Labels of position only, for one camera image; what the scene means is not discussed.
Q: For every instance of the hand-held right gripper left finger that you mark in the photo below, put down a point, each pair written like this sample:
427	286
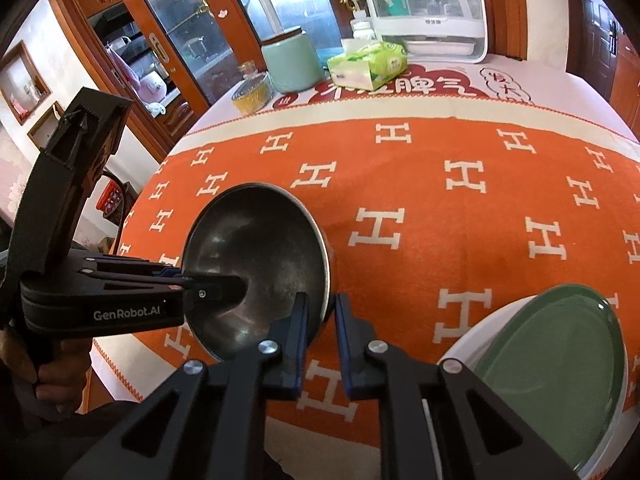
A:
299	350

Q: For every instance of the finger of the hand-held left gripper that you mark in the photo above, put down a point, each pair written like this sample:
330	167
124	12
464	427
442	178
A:
167	274
215	295

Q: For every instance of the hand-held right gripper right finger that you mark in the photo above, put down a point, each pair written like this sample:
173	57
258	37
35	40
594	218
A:
346	350

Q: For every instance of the plain steel bowl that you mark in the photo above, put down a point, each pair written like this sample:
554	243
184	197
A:
250	240

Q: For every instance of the white plate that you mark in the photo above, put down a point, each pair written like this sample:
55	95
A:
467	340

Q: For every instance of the green plate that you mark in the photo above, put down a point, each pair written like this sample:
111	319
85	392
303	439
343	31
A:
550	370

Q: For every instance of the person's left forearm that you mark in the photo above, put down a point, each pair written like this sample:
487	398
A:
50	445

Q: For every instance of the person's left hand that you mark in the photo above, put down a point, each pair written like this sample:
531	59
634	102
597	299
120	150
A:
60	385

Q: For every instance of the red lidded container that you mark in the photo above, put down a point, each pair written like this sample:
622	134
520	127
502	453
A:
112	202

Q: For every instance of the orange patterned tablecloth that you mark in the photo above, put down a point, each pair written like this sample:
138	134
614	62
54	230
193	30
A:
425	260

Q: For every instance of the pink kitchen appliance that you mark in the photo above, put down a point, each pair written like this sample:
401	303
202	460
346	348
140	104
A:
152	87

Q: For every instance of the small glass jar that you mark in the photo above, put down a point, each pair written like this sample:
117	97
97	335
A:
247	70

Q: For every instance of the mint green canister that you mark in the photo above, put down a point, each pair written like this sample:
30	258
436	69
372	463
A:
292	65

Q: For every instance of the wooden glass-door cabinet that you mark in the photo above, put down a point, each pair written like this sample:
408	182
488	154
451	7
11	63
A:
135	10

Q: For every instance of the green tissue pack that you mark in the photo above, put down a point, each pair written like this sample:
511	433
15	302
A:
370	65

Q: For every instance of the white countertop appliance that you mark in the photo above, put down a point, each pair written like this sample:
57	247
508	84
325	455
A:
425	22

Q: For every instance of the dark wooden door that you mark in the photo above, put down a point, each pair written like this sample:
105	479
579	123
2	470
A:
600	35

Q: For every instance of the wooden picture frame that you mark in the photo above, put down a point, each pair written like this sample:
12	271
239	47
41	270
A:
25	82
47	125

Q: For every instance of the wooden wall cabinet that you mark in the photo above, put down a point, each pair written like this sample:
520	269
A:
627	90

